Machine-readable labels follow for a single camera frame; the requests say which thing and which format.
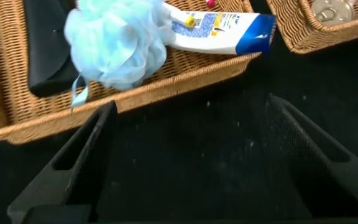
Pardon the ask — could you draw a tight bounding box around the rectangular wicker basket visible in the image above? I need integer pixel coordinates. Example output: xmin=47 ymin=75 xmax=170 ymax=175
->
xmin=0 ymin=0 xmax=276 ymax=146
xmin=265 ymin=0 xmax=358 ymax=55

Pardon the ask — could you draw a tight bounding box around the silver tin can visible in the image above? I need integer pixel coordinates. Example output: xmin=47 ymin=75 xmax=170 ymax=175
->
xmin=311 ymin=0 xmax=356 ymax=26

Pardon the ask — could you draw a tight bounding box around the light blue bath pouf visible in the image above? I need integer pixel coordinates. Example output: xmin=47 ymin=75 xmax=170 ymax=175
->
xmin=63 ymin=0 xmax=173 ymax=108

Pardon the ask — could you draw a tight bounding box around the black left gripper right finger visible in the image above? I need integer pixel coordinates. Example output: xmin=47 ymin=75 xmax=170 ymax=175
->
xmin=264 ymin=93 xmax=358 ymax=218

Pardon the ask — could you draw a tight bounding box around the black tablecloth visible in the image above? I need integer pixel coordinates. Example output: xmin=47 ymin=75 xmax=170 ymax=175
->
xmin=0 ymin=30 xmax=358 ymax=224

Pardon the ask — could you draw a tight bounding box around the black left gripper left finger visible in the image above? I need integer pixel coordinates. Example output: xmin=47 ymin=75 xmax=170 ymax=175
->
xmin=7 ymin=100 xmax=119 ymax=224

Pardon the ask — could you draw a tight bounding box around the black leather glasses case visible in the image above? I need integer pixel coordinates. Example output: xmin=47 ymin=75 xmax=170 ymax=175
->
xmin=23 ymin=0 xmax=80 ymax=98

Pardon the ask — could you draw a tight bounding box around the white bottle with blue cap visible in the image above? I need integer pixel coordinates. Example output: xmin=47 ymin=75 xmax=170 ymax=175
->
xmin=163 ymin=2 xmax=277 ymax=56

